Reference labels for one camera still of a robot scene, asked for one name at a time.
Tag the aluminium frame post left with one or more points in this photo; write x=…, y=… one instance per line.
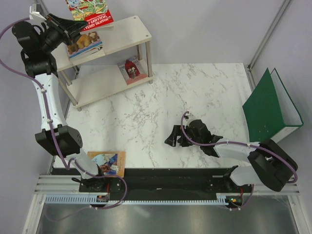
x=38, y=13

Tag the green lever arch binder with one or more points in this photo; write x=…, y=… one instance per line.
x=269, y=111

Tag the aluminium frame post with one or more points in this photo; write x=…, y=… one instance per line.
x=276, y=20
x=38, y=13

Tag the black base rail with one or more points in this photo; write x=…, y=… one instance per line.
x=169, y=183

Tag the dog picture book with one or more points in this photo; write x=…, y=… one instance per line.
x=87, y=44

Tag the aluminium frame post right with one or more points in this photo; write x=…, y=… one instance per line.
x=276, y=20

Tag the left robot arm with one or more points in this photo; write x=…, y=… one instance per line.
x=56, y=137

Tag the white slotted cable duct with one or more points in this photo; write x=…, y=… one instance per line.
x=97, y=200

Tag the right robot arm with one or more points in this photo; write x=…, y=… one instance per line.
x=268, y=164

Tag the orange illustrated book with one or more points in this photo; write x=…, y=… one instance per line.
x=110, y=163

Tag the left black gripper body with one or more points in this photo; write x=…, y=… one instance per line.
x=53, y=37

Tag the red Treehouse book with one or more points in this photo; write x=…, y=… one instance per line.
x=95, y=12

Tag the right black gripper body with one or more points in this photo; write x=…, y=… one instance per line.
x=188, y=134

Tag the white two-tier shelf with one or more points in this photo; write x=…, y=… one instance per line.
x=89, y=83

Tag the pink book on shelf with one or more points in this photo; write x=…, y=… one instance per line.
x=132, y=70

